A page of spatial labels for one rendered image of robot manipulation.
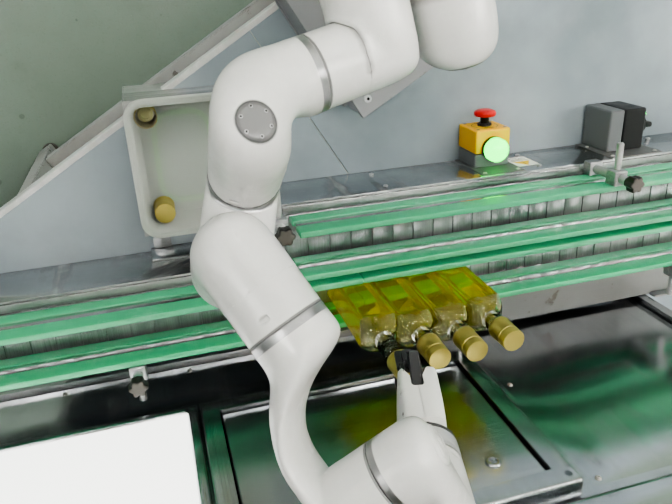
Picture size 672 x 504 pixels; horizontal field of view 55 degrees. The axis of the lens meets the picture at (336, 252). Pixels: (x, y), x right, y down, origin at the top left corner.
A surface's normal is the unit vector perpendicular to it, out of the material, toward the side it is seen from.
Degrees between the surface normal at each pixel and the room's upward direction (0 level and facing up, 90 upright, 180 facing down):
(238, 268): 33
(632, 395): 91
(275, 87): 44
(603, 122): 90
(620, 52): 0
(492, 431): 90
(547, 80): 0
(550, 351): 89
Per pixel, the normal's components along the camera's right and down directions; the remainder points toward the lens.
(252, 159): 0.26, 0.67
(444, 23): -0.37, 0.47
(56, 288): -0.04, -0.92
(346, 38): 0.14, -0.37
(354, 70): 0.46, 0.39
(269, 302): 0.07, -0.16
